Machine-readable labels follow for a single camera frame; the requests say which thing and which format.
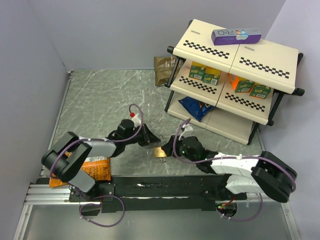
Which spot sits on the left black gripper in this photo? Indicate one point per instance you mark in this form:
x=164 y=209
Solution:
x=148 y=137

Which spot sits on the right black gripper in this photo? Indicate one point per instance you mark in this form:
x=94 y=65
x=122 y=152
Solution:
x=168 y=147

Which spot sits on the brass padlock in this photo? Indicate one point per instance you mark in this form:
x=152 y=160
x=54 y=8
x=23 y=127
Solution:
x=158 y=152

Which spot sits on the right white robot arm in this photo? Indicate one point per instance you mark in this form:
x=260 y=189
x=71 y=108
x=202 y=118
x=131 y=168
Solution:
x=259 y=174

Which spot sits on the blue snack bag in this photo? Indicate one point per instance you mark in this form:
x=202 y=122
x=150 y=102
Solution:
x=197 y=109

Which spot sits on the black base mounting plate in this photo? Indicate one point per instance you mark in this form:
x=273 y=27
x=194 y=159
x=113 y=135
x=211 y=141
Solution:
x=163 y=192

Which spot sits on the orange chips bag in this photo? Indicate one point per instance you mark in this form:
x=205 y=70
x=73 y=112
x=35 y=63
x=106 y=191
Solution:
x=99 y=170

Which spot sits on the brown foil pouch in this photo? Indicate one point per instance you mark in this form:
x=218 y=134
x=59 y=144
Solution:
x=163 y=67

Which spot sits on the green box far left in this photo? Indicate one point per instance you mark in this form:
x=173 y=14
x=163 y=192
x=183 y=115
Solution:
x=197 y=71

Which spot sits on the beige three-tier shelf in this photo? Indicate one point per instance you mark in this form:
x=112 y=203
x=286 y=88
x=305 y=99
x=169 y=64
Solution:
x=230 y=90

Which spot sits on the orange green box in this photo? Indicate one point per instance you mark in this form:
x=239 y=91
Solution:
x=240 y=84

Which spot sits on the green box far right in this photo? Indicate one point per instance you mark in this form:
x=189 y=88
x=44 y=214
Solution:
x=260 y=91

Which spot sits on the purple toothpaste box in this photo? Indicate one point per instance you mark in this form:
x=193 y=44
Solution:
x=235 y=36

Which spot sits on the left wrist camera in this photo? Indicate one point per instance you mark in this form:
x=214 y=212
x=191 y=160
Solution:
x=136 y=119

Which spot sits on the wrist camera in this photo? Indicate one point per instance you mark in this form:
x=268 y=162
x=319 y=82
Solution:
x=136 y=119
x=187 y=131

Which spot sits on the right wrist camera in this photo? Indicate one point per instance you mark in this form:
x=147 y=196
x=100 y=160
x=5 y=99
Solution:
x=187 y=131

